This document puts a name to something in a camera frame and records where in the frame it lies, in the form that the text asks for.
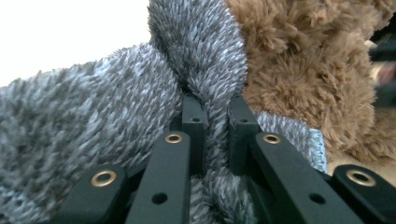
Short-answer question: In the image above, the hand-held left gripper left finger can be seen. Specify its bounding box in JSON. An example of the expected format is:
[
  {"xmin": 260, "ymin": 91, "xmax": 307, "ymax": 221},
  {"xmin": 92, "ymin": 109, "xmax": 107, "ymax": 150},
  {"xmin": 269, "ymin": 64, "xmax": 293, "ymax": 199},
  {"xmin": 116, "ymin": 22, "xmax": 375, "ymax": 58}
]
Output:
[{"xmin": 181, "ymin": 94, "xmax": 208, "ymax": 175}]

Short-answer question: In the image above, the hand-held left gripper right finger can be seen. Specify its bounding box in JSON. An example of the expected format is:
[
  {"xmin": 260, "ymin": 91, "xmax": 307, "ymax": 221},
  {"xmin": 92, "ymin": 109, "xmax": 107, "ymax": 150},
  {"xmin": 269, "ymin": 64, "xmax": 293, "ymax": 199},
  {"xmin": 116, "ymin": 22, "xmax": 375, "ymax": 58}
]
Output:
[{"xmin": 228, "ymin": 94, "xmax": 263, "ymax": 175}]

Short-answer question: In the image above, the brown teddy bear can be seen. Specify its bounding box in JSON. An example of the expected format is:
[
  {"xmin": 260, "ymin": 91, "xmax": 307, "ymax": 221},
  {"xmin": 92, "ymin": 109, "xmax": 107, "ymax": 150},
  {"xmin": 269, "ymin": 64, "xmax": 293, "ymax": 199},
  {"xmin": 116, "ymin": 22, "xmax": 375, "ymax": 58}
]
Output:
[{"xmin": 223, "ymin": 0, "xmax": 396, "ymax": 166}]

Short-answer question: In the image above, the grey fluffy cloth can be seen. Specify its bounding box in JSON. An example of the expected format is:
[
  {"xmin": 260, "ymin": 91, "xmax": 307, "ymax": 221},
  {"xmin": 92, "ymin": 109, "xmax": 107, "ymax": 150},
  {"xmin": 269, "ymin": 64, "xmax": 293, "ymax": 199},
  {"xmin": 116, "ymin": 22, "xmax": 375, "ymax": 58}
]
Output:
[{"xmin": 0, "ymin": 0, "xmax": 329, "ymax": 224}]

